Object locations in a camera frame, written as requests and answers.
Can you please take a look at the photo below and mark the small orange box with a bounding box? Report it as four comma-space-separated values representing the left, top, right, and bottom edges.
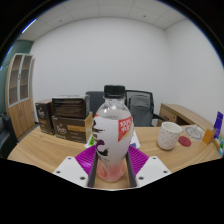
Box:
202, 128, 214, 145

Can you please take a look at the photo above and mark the wooden shelf unit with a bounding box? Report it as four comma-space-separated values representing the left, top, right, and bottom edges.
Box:
4, 52, 37, 141

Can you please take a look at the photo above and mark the flat round red coaster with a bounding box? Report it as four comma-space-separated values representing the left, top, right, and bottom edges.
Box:
177, 135, 193, 148

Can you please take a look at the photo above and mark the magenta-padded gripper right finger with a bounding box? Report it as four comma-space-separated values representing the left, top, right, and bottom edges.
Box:
124, 144, 173, 188

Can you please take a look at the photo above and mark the white speckled ceramic mug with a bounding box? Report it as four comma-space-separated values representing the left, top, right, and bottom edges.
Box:
156, 121, 183, 151

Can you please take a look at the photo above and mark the flat dark brown carton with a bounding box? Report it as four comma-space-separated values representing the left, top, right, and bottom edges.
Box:
51, 94, 91, 120

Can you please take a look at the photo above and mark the black leather armchair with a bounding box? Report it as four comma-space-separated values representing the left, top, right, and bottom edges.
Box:
0, 111, 18, 159

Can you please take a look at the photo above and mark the ceiling light panel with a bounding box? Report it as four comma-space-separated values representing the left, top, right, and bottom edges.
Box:
21, 18, 38, 34

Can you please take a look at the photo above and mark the small dark brown carton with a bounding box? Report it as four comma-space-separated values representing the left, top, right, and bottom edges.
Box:
34, 98, 56, 136

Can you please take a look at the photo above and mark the low wooden side cabinet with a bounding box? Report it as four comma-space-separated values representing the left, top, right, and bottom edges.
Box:
156, 102, 216, 134

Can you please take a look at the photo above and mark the purple box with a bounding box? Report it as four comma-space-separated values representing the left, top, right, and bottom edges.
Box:
213, 110, 224, 139

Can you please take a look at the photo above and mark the brown cardboard box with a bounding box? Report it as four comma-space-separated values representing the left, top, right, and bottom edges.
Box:
51, 111, 94, 145

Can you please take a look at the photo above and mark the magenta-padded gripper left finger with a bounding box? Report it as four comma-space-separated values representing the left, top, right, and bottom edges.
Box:
52, 144, 100, 189

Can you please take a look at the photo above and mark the black office chair, grey bag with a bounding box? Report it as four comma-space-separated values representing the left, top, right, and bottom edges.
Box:
124, 89, 169, 128

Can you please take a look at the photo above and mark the clear drink bottle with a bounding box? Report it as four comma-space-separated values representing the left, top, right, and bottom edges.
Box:
91, 84, 134, 183

